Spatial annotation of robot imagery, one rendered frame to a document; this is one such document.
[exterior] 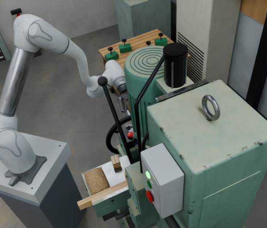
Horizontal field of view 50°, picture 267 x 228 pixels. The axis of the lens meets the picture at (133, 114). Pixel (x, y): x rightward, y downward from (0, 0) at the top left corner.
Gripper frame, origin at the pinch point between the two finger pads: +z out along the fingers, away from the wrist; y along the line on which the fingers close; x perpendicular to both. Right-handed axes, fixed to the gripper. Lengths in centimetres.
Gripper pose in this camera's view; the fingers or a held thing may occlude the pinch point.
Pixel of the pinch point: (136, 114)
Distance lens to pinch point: 174.9
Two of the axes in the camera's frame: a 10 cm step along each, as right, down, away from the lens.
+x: -0.5, 4.4, 9.0
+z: 4.1, 8.3, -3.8
